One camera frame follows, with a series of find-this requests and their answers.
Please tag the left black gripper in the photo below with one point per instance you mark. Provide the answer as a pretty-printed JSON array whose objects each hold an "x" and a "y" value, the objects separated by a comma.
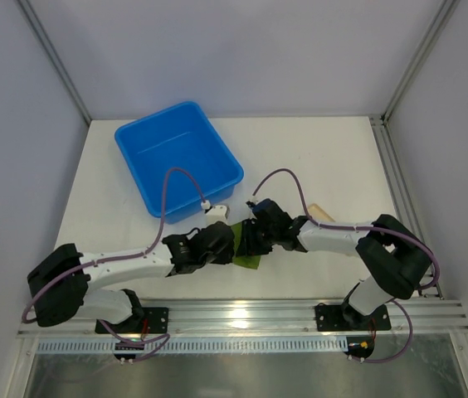
[{"x": 226, "y": 242}]

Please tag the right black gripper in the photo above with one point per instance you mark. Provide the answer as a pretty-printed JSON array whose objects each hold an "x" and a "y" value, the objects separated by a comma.
[{"x": 250, "y": 238}]

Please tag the green paper napkin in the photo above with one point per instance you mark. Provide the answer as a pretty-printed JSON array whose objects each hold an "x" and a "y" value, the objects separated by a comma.
[{"x": 245, "y": 261}]

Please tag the beige cutlery tray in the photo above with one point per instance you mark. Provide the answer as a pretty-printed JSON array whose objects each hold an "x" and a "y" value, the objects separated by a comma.
[{"x": 319, "y": 214}]

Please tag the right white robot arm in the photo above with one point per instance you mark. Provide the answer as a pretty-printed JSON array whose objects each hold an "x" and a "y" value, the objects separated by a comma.
[{"x": 396, "y": 260}]

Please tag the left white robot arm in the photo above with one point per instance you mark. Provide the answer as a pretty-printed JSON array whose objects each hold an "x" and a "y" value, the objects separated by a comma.
[{"x": 68, "y": 283}]

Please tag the blue plastic bin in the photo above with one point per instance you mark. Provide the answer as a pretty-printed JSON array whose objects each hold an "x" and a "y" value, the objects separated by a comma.
[{"x": 179, "y": 136}]

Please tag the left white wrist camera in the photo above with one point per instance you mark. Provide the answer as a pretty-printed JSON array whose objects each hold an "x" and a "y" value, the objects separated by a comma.
[{"x": 215, "y": 213}]

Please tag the aluminium front rail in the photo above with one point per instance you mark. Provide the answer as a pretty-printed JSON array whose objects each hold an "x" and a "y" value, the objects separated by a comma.
[{"x": 291, "y": 317}]

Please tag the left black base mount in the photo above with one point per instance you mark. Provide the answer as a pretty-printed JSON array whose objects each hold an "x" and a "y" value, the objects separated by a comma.
[{"x": 154, "y": 320}]

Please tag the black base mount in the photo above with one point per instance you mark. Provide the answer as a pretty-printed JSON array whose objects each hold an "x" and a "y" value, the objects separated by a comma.
[
  {"x": 154, "y": 320},
  {"x": 329, "y": 317}
]

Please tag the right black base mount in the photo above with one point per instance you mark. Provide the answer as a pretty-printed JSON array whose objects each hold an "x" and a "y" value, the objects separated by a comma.
[{"x": 329, "y": 317}]

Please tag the white slotted cable duct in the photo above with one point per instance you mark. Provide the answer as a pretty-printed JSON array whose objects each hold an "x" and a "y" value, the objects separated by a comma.
[{"x": 196, "y": 345}]

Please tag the right aluminium side rail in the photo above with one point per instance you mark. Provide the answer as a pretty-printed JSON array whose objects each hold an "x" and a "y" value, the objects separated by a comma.
[{"x": 397, "y": 184}]

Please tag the right aluminium frame post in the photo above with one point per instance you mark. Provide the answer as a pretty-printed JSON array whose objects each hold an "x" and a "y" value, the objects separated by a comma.
[{"x": 424, "y": 48}]

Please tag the aluminium frame post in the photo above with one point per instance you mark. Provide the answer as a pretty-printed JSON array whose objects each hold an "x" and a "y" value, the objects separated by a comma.
[
  {"x": 424, "y": 48},
  {"x": 43, "y": 38}
]

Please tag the left aluminium frame post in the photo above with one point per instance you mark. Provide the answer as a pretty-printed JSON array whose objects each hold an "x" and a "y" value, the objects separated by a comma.
[{"x": 43, "y": 38}]

